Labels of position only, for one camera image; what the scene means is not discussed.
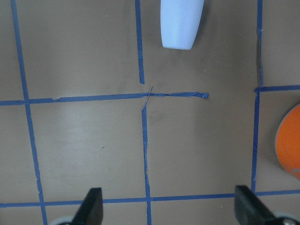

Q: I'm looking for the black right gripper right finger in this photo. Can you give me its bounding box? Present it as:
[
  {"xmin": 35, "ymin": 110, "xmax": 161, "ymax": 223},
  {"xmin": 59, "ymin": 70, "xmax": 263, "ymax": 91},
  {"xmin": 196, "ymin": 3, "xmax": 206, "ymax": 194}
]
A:
[{"xmin": 234, "ymin": 185, "xmax": 276, "ymax": 225}]

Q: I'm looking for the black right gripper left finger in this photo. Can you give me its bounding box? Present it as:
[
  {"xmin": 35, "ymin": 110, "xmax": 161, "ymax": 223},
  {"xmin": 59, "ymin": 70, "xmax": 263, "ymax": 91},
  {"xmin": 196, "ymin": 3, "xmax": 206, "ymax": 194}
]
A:
[{"xmin": 73, "ymin": 187, "xmax": 103, "ymax": 225}]

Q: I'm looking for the light blue plastic cup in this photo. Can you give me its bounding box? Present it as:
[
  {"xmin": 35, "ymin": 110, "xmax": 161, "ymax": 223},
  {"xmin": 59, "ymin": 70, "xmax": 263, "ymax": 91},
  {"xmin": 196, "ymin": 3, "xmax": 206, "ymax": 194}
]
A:
[{"xmin": 160, "ymin": 0, "xmax": 204, "ymax": 50}]

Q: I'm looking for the orange can with silver lid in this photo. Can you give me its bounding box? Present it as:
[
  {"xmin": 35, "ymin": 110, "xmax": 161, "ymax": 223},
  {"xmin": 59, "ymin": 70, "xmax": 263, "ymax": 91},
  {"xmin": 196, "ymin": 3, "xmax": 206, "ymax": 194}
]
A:
[{"xmin": 275, "ymin": 105, "xmax": 300, "ymax": 180}]

